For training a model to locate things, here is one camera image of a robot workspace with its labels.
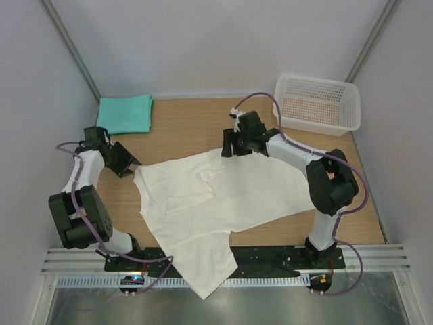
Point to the right base electronics board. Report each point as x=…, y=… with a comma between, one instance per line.
x=320, y=283

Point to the left base electronics board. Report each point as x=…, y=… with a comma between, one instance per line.
x=131, y=284

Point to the folded teal t-shirt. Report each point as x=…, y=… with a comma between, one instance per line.
x=125, y=115

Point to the white perforated plastic basket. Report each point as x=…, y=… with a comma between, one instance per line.
x=317, y=105

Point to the base electronics board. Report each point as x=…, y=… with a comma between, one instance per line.
x=131, y=284
x=320, y=283

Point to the white slotted cable duct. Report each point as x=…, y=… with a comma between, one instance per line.
x=113, y=281

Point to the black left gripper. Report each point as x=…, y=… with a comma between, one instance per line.
x=122, y=170

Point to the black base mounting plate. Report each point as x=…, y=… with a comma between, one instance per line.
x=291, y=257

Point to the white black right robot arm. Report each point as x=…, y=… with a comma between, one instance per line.
x=331, y=183

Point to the white printed t-shirt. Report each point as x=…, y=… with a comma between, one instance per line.
x=192, y=205

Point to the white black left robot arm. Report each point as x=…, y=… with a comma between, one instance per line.
x=79, y=214

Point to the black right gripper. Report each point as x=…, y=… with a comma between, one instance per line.
x=227, y=139

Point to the aluminium frame rail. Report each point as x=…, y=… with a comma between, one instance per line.
x=373, y=258

